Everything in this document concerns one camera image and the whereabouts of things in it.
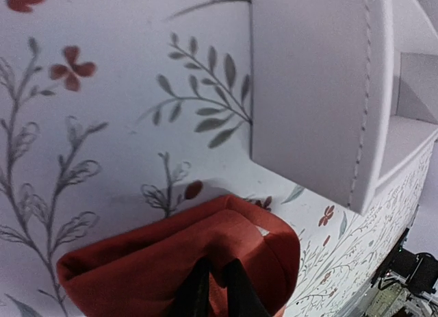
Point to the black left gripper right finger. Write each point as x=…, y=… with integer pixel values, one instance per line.
x=242, y=299

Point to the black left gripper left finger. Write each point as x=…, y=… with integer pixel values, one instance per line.
x=192, y=297

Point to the red and white underwear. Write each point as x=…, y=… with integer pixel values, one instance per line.
x=139, y=272

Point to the floral patterned table mat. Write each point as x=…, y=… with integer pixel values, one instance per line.
x=116, y=114

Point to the white compartment storage box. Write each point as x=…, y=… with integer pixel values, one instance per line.
x=344, y=92

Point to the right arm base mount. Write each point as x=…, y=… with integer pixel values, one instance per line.
x=405, y=282

